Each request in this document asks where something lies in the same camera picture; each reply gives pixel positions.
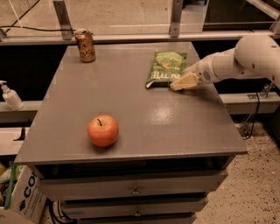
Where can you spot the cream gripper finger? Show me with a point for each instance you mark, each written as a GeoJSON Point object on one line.
{"type": "Point", "coordinates": [188, 80]}

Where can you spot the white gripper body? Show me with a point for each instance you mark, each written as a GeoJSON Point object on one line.
{"type": "Point", "coordinates": [202, 71]}

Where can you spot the green jalapeno chip bag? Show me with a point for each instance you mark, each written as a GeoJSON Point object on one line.
{"type": "Point", "coordinates": [166, 67]}

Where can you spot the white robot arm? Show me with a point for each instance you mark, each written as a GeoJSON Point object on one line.
{"type": "Point", "coordinates": [253, 57]}

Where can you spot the orange soda can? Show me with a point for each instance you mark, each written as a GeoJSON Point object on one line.
{"type": "Point", "coordinates": [85, 45]}

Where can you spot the grey drawer cabinet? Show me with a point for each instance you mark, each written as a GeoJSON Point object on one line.
{"type": "Point", "coordinates": [172, 150]}

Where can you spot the red apple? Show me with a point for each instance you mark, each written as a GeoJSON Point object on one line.
{"type": "Point", "coordinates": [103, 130]}

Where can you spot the white pump bottle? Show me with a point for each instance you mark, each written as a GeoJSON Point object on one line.
{"type": "Point", "coordinates": [11, 97]}

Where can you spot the white cardboard box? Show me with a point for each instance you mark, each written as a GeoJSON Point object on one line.
{"type": "Point", "coordinates": [27, 202]}

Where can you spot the metal rail frame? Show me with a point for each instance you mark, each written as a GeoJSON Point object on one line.
{"type": "Point", "coordinates": [38, 22]}

